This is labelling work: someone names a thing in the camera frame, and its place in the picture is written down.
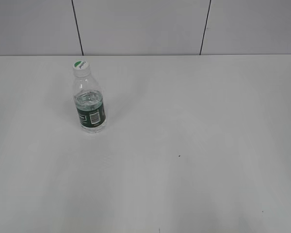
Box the clear Cestbon water bottle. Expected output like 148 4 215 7
73 71 106 133

